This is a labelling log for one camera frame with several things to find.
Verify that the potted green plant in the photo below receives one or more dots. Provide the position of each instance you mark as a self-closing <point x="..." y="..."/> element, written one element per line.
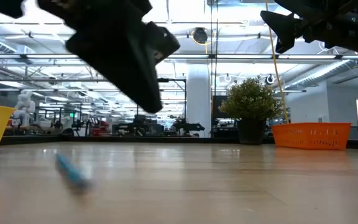
<point x="250" y="102"/>

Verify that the black aluminium table frame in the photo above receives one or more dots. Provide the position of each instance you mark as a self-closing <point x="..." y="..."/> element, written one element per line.
<point x="135" y="139"/>

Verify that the blue pencil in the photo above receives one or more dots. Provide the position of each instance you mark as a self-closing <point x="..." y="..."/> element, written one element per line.
<point x="70" y="172"/>

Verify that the background black robot arm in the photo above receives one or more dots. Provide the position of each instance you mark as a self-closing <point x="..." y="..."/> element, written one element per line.
<point x="188" y="127"/>

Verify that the red cabinet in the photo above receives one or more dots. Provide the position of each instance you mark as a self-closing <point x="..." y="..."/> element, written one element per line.
<point x="99" y="129"/>

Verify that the white humanoid robot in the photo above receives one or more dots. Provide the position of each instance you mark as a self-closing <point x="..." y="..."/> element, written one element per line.
<point x="25" y="105"/>

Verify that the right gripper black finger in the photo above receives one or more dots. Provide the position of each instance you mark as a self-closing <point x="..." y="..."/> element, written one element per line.
<point x="297" y="6"/>
<point x="283" y="29"/>

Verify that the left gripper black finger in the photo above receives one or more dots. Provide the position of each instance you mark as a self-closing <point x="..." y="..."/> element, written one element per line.
<point x="126" y="68"/>

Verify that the orange plastic basket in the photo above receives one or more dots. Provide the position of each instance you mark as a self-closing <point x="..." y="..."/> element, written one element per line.
<point x="309" y="137"/>

